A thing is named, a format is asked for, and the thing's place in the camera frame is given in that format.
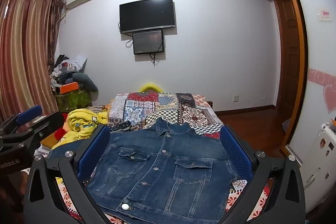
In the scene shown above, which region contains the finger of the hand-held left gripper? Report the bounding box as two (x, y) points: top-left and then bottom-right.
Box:
(0, 111), (66, 147)
(0, 105), (44, 135)

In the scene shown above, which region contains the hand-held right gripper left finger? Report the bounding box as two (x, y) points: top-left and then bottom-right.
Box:
(23, 125), (116, 224)

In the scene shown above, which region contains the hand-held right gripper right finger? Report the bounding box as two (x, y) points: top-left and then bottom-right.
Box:
(219, 125), (307, 224)

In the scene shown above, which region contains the blue denim jacket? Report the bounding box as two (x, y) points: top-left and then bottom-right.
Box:
(47, 117), (254, 222)

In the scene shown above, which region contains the pile of clothes and papers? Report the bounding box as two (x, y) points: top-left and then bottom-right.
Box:
(49, 54), (88, 94)

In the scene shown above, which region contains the red plush toy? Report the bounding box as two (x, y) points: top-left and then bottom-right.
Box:
(54, 112), (70, 141)

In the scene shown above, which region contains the yellow cartoon blanket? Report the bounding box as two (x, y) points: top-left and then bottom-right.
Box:
(51, 108), (111, 151)

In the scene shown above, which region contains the green printed container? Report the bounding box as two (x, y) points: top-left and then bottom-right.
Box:
(56, 90), (92, 112)

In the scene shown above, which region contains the orange box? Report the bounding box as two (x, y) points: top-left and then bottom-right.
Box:
(58, 81), (80, 94)

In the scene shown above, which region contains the striped red curtain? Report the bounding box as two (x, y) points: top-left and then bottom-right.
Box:
(0, 0), (65, 122)

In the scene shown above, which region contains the patchwork printed blanket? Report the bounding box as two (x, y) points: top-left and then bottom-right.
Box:
(50, 91), (276, 224)

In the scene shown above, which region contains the white appliance with stickers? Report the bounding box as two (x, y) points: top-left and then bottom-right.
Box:
(302, 119), (336, 189)

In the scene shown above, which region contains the wooden wardrobe cabinet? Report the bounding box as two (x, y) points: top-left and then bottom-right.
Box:
(273, 0), (303, 138)

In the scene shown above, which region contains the small black monitor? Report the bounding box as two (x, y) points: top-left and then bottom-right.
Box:
(132, 29), (165, 55)

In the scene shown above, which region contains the white wardrobe door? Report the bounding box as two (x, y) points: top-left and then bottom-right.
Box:
(280, 0), (336, 214)

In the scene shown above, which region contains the pink label sticker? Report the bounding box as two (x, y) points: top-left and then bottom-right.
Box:
(318, 7), (333, 22)

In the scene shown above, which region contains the yellow ring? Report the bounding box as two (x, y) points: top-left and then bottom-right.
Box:
(139, 83), (164, 94)

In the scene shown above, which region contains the black cable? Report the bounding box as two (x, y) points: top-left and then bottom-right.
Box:
(148, 52), (161, 67)

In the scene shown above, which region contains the black wall television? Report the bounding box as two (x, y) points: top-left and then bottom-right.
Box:
(119, 0), (176, 34)

